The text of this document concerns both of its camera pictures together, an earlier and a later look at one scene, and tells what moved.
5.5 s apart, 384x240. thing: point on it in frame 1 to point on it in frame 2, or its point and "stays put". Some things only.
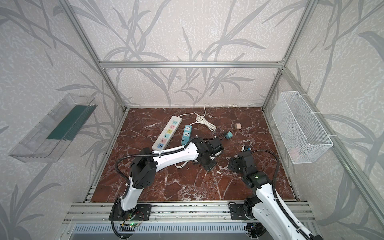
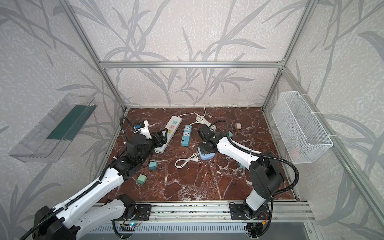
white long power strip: (167, 133) stays put
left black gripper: (208, 162) to (157, 138)
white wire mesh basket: (303, 139) stays put
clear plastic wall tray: (48, 140) stays put
